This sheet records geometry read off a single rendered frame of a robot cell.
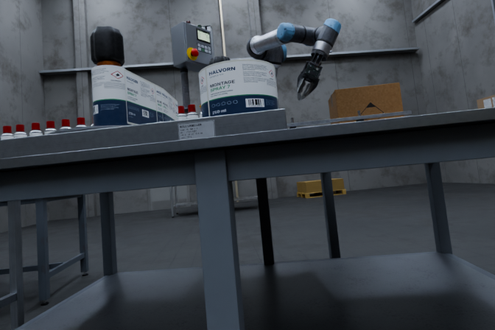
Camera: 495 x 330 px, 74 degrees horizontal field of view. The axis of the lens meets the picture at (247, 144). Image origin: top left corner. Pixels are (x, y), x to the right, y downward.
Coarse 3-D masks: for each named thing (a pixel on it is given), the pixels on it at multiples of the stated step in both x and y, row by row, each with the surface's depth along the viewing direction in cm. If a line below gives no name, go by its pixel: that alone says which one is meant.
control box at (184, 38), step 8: (184, 24) 150; (176, 32) 153; (184, 32) 150; (192, 32) 153; (176, 40) 153; (184, 40) 150; (192, 40) 152; (176, 48) 153; (184, 48) 149; (192, 48) 152; (176, 56) 153; (184, 56) 149; (192, 56) 151; (200, 56) 155; (208, 56) 159; (176, 64) 153; (184, 64) 152; (192, 64) 153; (200, 64) 155
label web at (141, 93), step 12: (132, 84) 91; (144, 84) 98; (132, 96) 90; (144, 96) 97; (156, 96) 104; (132, 108) 89; (144, 108) 96; (156, 108) 103; (132, 120) 89; (144, 120) 95; (156, 120) 102
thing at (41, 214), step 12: (0, 204) 229; (36, 204) 230; (84, 204) 298; (36, 216) 229; (84, 216) 296; (36, 228) 228; (84, 228) 294; (84, 240) 293; (48, 252) 231; (84, 252) 292; (48, 264) 230; (60, 264) 253; (84, 264) 291; (48, 276) 229; (48, 288) 228
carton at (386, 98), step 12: (384, 84) 156; (396, 84) 155; (336, 96) 158; (348, 96) 157; (360, 96) 157; (372, 96) 156; (384, 96) 156; (396, 96) 155; (336, 108) 159; (348, 108) 157; (360, 108) 156; (372, 108) 156; (384, 108) 155; (396, 108) 154
